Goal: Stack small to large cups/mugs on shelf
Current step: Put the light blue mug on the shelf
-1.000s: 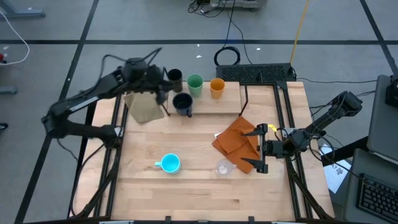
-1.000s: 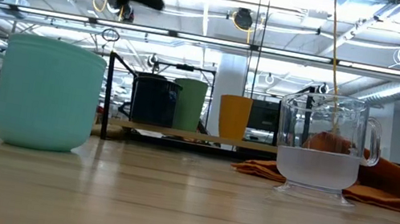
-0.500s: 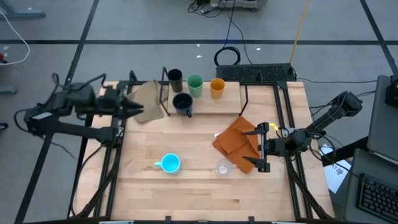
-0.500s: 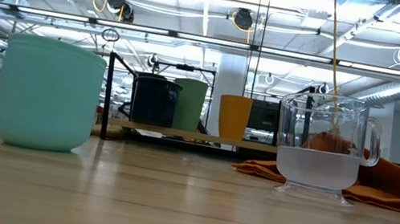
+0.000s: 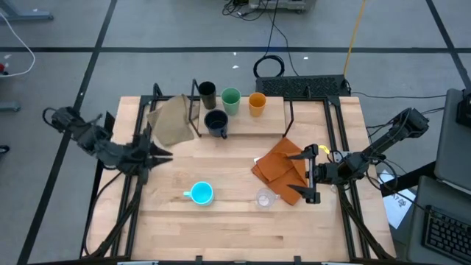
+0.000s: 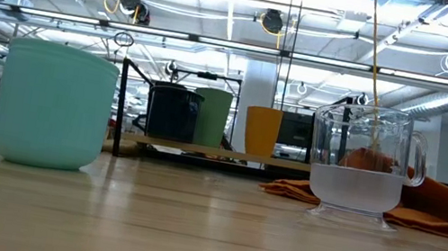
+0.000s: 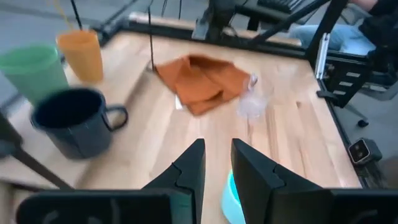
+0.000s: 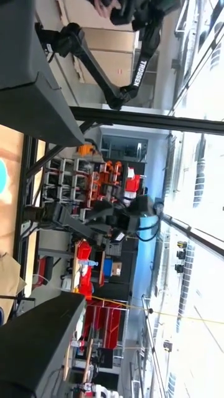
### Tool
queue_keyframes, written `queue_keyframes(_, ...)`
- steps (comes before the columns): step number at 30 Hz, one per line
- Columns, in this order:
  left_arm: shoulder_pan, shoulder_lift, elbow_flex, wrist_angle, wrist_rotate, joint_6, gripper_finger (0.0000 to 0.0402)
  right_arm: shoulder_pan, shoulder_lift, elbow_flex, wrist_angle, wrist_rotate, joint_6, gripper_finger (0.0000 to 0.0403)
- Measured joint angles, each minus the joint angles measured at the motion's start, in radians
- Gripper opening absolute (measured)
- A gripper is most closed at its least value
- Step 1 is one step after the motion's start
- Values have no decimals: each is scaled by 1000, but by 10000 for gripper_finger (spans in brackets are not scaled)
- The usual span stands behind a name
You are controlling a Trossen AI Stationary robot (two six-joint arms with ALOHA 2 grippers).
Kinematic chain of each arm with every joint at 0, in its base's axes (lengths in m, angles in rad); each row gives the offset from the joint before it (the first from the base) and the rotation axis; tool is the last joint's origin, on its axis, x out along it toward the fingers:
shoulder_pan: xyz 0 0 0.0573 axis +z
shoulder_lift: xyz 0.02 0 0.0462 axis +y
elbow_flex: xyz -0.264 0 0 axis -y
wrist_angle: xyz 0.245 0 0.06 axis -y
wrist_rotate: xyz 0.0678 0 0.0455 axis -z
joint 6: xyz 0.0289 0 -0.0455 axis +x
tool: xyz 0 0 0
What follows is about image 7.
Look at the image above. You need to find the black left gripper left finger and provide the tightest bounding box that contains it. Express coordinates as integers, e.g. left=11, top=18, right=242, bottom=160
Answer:
left=141, top=138, right=206, bottom=224

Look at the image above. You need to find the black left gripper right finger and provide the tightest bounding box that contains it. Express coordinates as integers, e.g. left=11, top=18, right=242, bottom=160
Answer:
left=230, top=138, right=325, bottom=224

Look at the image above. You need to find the cyan mug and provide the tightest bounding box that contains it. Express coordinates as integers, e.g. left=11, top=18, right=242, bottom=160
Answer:
left=220, top=170, right=246, bottom=224

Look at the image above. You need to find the clear glass mug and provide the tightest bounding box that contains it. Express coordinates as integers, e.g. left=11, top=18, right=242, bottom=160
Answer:
left=236, top=73, right=270, bottom=121

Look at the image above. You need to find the navy speckled enamel mug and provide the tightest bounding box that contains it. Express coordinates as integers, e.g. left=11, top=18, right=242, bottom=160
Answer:
left=30, top=87, right=129, bottom=160

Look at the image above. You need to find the orange cup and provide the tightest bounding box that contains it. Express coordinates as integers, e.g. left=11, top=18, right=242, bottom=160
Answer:
left=55, top=29, right=104, bottom=83

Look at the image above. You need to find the green cup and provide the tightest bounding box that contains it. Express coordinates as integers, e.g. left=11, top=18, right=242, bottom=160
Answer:
left=0, top=44, right=70, bottom=106

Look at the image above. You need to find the orange cloth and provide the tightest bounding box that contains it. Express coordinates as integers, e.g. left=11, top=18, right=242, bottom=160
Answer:
left=154, top=54, right=254, bottom=116

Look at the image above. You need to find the black keyboard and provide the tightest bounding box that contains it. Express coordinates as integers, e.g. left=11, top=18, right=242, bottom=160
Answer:
left=257, top=0, right=312, bottom=15

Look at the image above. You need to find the small table-level camera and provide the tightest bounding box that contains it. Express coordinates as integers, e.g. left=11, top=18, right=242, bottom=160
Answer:
left=348, top=138, right=383, bottom=166

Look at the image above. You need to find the wooden shelf with black frame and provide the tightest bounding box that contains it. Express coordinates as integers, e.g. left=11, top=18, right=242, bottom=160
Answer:
left=0, top=6, right=156, bottom=190

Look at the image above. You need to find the black aluminium rig frame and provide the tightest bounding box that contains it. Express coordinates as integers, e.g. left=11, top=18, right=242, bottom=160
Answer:
left=93, top=0, right=398, bottom=190

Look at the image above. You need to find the silver corner bracket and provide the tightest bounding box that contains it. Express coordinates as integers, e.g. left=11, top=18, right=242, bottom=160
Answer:
left=315, top=32, right=330, bottom=80

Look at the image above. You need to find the yellow cable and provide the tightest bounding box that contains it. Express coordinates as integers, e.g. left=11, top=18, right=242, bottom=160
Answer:
left=52, top=0, right=74, bottom=32

